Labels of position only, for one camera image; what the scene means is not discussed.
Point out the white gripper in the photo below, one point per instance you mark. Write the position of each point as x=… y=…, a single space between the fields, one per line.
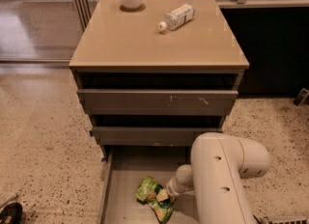
x=173 y=186

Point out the green rice chip bag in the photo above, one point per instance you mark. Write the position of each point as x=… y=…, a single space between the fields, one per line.
x=146 y=192

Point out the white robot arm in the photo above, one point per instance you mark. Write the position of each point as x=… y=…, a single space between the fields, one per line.
x=218 y=164

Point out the bottom grey open drawer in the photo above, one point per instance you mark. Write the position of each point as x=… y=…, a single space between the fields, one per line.
x=126 y=167

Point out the middle grey drawer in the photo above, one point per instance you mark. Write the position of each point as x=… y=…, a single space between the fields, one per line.
x=148 y=136

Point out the top grey drawer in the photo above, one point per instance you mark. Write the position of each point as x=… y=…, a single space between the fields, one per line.
x=157 y=102

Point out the tan drawer cabinet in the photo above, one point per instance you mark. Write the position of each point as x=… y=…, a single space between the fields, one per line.
x=123 y=50

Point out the metal floor vent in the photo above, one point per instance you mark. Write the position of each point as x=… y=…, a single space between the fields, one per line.
x=285 y=220

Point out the black object floor left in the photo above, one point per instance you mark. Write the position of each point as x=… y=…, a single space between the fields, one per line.
x=11 y=212

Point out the small dark floor object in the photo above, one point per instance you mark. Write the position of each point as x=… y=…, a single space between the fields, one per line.
x=301 y=97

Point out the clear plastic water bottle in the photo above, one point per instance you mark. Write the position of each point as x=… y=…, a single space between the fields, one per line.
x=176 y=18

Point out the metal window frame post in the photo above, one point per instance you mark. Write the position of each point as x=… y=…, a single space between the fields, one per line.
x=78 y=1

